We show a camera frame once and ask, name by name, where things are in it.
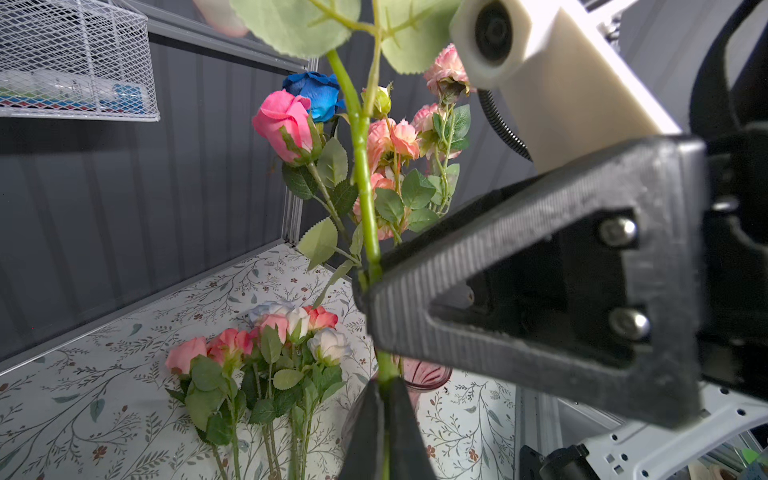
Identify pale pink carnation spray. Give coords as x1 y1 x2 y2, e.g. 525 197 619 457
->
367 43 475 243

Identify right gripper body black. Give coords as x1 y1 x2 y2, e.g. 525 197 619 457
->
689 1 767 399

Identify magenta pink artificial rose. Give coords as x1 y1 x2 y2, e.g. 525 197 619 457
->
252 90 358 228

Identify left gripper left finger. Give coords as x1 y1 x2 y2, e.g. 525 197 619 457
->
338 379 385 480

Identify items in white basket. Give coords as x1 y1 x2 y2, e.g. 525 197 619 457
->
1 69 150 115

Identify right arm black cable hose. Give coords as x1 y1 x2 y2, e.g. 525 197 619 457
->
476 88 534 163

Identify white wire mesh basket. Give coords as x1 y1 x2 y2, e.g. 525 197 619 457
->
1 1 160 122

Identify bunch of artificial roses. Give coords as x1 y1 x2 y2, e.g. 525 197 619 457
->
165 301 350 479

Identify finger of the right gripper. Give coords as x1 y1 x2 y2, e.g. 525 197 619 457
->
353 136 708 428

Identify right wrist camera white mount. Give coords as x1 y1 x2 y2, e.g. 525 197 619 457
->
450 1 682 173

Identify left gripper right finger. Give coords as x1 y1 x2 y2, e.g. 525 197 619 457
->
388 377 436 480

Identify blue artificial rose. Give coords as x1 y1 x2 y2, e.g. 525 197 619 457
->
282 71 346 123

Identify pink ribbed glass vase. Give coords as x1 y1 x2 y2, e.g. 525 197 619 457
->
341 357 453 453

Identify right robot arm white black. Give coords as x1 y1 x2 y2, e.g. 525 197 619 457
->
353 1 767 479

